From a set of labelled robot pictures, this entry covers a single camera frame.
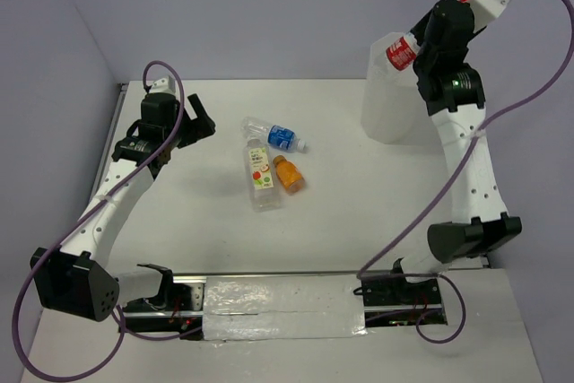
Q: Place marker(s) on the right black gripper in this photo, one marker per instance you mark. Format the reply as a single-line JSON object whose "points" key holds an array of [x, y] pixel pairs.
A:
{"points": [[419, 28]]}

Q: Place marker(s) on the silver tape sheet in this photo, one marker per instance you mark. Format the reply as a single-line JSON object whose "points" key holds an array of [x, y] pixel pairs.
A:
{"points": [[282, 307]]}

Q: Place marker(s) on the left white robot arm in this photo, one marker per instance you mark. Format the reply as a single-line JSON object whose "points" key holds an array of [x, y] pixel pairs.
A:
{"points": [[74, 279]]}

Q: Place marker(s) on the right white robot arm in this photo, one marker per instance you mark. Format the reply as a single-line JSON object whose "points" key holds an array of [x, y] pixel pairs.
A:
{"points": [[454, 97]]}

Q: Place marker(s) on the red cap water bottle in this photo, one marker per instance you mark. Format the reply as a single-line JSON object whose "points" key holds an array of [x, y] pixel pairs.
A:
{"points": [[404, 50]]}

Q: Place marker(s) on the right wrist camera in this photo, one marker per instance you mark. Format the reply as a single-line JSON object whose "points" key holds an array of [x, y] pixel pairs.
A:
{"points": [[486, 11]]}

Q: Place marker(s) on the apple juice clear bottle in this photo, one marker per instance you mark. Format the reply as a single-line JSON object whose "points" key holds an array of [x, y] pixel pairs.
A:
{"points": [[263, 186]]}

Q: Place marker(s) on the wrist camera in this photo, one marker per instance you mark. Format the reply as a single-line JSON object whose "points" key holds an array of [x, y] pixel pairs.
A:
{"points": [[486, 11], [166, 84]]}

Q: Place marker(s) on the orange juice bottle gold cap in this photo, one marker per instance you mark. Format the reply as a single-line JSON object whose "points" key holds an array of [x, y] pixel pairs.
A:
{"points": [[288, 175]]}

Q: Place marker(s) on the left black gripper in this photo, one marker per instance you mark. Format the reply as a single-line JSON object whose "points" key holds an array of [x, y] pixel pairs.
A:
{"points": [[201, 127]]}

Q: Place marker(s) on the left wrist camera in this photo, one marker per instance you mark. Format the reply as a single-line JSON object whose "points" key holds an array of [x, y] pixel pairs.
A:
{"points": [[166, 84]]}

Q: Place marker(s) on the blue label clear bottle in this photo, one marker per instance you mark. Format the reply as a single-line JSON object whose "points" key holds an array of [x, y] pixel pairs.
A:
{"points": [[279, 137]]}

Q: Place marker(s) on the white plastic bin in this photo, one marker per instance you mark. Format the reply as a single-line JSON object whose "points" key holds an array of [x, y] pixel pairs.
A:
{"points": [[393, 111]]}

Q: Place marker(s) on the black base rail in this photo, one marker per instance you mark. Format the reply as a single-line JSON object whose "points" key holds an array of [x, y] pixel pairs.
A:
{"points": [[386, 302]]}

